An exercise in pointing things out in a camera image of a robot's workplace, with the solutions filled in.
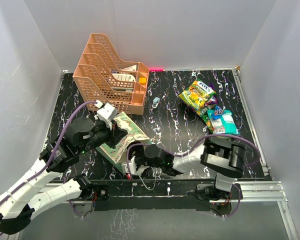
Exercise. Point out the white papers in organizer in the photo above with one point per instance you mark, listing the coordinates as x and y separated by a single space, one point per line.
126 76

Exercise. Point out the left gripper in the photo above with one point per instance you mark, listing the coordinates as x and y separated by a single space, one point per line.
116 134

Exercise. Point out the blue snack packet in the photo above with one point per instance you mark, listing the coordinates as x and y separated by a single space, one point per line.
218 112

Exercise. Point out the green yellow gummy packet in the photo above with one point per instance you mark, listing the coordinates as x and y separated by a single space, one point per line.
207 123

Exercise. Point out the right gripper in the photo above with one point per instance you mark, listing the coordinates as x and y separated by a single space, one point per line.
136 155

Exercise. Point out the yellow sticky notes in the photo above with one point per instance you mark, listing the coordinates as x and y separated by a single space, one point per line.
142 80

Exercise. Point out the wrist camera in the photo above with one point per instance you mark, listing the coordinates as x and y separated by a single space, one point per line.
106 113
130 168

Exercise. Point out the black front mounting rail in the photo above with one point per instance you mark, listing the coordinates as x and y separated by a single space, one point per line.
168 194

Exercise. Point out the purple Fox's candy bag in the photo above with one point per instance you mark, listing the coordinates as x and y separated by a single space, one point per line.
211 102

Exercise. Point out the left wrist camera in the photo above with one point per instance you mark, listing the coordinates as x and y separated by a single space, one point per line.
106 113

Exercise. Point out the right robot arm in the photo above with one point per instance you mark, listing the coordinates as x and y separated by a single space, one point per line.
225 157

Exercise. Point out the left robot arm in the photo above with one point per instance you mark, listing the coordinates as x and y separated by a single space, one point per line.
24 200

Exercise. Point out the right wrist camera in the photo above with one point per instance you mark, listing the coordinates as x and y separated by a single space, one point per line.
130 168

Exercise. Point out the green patterned paper bag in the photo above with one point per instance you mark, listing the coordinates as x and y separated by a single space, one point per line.
118 155

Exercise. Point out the yellow green Fox's candy bag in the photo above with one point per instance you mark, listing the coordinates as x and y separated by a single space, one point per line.
196 95

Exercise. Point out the light blue padlock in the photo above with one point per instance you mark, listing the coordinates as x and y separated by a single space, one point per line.
155 102

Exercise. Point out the orange plastic file organizer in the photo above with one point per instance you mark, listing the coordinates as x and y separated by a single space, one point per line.
95 81

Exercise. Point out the teal white snack bag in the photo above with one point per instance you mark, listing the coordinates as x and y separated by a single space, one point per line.
228 121

